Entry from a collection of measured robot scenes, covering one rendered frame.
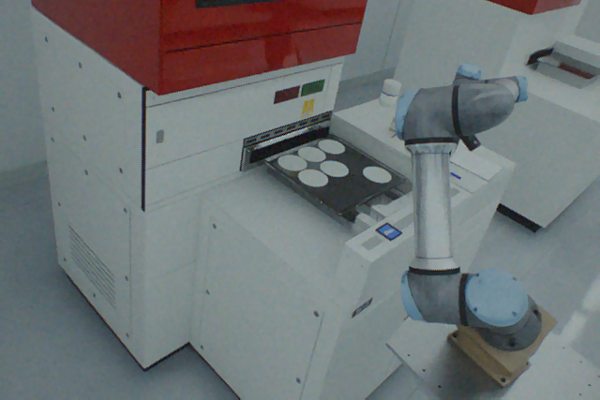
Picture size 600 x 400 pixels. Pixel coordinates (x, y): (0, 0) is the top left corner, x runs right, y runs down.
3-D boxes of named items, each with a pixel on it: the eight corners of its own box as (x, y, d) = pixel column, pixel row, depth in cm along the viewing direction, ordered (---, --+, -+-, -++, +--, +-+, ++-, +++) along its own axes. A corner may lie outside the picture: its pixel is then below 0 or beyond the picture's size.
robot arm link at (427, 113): (466, 333, 111) (457, 79, 112) (397, 327, 118) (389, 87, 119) (475, 319, 122) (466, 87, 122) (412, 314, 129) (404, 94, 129)
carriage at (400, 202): (350, 231, 160) (352, 224, 158) (414, 194, 184) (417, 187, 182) (370, 245, 155) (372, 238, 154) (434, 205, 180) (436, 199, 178)
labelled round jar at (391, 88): (375, 101, 218) (381, 81, 213) (385, 98, 223) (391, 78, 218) (388, 109, 214) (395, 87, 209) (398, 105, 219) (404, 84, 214)
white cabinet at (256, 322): (187, 356, 212) (199, 194, 169) (338, 260, 276) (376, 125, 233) (296, 479, 179) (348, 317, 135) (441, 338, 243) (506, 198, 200)
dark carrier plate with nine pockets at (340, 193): (263, 160, 178) (264, 158, 177) (329, 136, 201) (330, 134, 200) (338, 212, 160) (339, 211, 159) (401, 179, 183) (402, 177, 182)
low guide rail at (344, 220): (266, 171, 185) (267, 165, 184) (271, 170, 187) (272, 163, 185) (376, 250, 159) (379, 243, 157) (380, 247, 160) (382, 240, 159)
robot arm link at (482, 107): (511, 81, 106) (527, 66, 148) (456, 86, 111) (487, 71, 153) (514, 136, 108) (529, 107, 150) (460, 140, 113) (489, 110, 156)
